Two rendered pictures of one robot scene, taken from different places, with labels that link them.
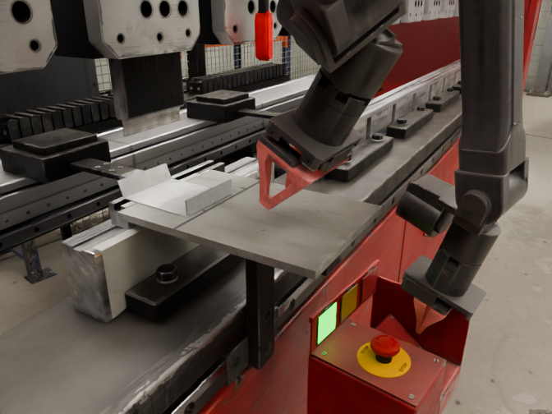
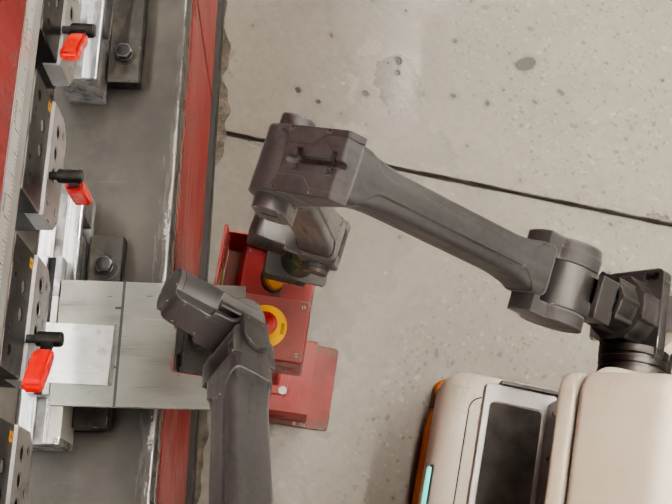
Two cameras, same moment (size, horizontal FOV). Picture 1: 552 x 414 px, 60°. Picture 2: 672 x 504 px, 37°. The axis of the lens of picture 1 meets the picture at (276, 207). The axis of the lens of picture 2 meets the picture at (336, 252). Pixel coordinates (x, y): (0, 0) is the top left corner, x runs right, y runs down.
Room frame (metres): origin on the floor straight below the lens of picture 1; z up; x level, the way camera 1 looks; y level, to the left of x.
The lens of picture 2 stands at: (0.17, 0.01, 2.40)
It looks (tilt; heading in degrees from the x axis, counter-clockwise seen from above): 72 degrees down; 321
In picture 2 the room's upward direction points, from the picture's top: 10 degrees clockwise
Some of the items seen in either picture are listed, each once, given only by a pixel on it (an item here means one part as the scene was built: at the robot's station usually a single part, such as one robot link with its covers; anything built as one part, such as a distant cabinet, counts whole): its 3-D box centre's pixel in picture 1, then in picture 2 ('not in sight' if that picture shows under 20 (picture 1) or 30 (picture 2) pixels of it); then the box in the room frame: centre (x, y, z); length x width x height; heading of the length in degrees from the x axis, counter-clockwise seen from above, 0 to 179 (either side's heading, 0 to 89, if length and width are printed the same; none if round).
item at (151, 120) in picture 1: (149, 90); not in sight; (0.60, 0.16, 1.13); 0.10 x 0.02 x 0.10; 149
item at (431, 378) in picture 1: (389, 355); (264, 302); (0.56, -0.17, 0.75); 0.20 x 0.16 x 0.18; 142
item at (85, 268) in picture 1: (190, 223); (58, 315); (0.65, 0.13, 0.92); 0.39 x 0.06 x 0.10; 149
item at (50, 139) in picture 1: (87, 159); not in sight; (0.69, 0.28, 1.01); 0.26 x 0.12 x 0.05; 59
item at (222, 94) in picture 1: (248, 108); not in sight; (1.06, 0.06, 1.01); 0.26 x 0.12 x 0.05; 59
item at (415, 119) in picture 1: (411, 121); not in sight; (1.44, -0.41, 0.89); 0.30 x 0.05 x 0.03; 149
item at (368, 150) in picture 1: (361, 155); (131, 5); (1.09, -0.21, 0.89); 0.30 x 0.05 x 0.03; 149
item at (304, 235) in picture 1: (251, 212); (149, 344); (0.53, 0.03, 1.00); 0.26 x 0.18 x 0.01; 59
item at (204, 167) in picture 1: (173, 190); (47, 325); (0.63, 0.14, 0.99); 0.20 x 0.03 x 0.03; 149
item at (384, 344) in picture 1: (384, 351); (265, 324); (0.52, -0.15, 0.79); 0.04 x 0.04 x 0.04
